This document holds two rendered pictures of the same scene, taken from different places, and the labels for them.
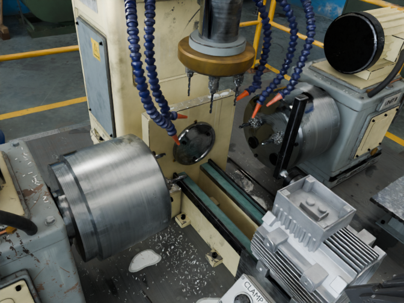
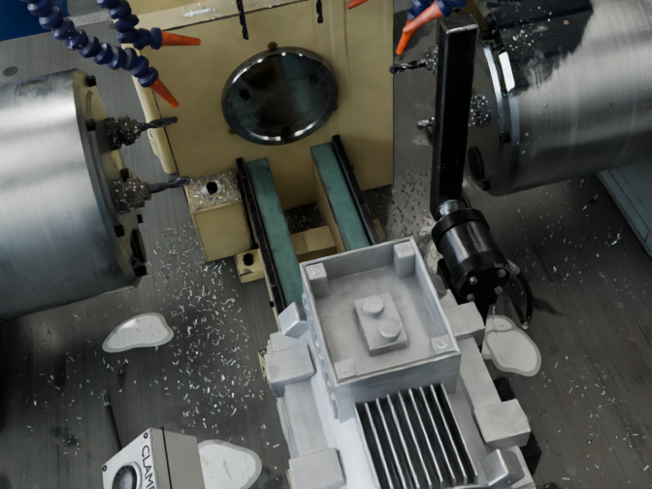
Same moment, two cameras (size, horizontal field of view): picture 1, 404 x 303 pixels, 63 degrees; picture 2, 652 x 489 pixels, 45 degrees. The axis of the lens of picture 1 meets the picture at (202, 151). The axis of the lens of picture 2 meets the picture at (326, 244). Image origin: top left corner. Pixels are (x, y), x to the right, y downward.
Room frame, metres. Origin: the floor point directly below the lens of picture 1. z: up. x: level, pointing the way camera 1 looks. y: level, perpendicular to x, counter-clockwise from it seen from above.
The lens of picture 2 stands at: (0.16, -0.37, 1.67)
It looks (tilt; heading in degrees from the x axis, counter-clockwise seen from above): 52 degrees down; 29
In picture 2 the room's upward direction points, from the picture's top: 6 degrees counter-clockwise
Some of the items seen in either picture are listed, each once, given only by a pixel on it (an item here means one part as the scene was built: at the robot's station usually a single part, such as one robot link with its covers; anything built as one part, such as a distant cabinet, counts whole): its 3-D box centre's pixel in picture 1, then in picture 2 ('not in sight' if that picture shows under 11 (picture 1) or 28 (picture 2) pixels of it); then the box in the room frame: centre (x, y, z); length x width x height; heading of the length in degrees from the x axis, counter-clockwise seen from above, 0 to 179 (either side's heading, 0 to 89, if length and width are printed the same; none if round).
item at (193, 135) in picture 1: (195, 144); (281, 100); (0.80, 0.02, 1.02); 0.15 x 0.02 x 0.15; 129
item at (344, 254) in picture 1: (313, 254); (391, 421); (0.45, -0.26, 1.02); 0.20 x 0.19 x 0.19; 38
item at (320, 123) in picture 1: (295, 122); (566, 72); (0.93, -0.29, 1.04); 0.41 x 0.25 x 0.25; 129
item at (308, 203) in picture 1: (311, 212); (376, 329); (0.48, -0.24, 1.11); 0.12 x 0.11 x 0.07; 38
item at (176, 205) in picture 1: (166, 199); (219, 214); (0.71, 0.09, 0.86); 0.07 x 0.06 x 0.12; 129
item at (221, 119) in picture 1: (183, 145); (275, 94); (0.85, 0.06, 0.97); 0.30 x 0.11 x 0.34; 129
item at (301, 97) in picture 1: (289, 140); (451, 131); (0.71, -0.22, 1.12); 0.04 x 0.03 x 0.26; 39
